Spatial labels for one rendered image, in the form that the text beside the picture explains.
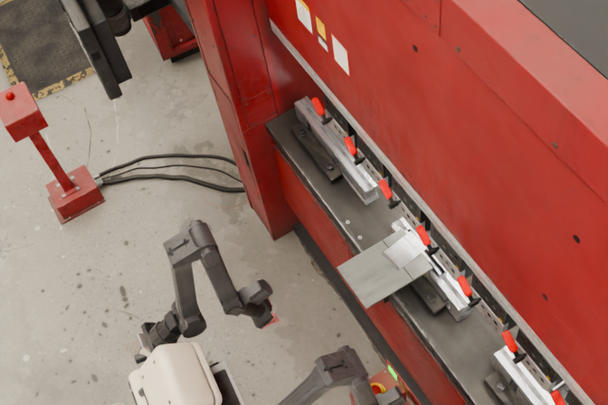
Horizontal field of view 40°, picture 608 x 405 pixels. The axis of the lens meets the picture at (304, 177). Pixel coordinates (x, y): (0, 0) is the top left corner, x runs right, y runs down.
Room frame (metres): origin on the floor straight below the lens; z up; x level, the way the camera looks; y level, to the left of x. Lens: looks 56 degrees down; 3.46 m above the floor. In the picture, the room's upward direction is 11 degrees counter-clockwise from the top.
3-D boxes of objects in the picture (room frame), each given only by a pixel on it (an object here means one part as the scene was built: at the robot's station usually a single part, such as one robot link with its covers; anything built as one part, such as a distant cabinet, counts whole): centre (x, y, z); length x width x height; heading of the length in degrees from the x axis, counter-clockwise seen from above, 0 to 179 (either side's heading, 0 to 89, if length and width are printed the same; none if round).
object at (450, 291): (1.24, -0.36, 0.92); 0.39 x 0.06 x 0.10; 21
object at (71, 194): (2.47, 1.17, 0.41); 0.25 x 0.20 x 0.83; 111
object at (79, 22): (2.21, 0.64, 1.42); 0.45 x 0.12 x 0.36; 18
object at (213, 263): (1.12, 0.29, 1.40); 0.11 x 0.06 x 0.43; 16
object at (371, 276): (1.24, -0.20, 1.00); 0.26 x 0.18 x 0.01; 111
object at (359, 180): (1.80, -0.14, 0.92); 0.50 x 0.06 x 0.10; 21
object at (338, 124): (1.68, -0.18, 1.26); 0.15 x 0.09 x 0.17; 21
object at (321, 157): (1.83, -0.07, 0.89); 0.30 x 0.05 x 0.03; 21
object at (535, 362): (0.75, -0.55, 1.26); 0.15 x 0.09 x 0.17; 21
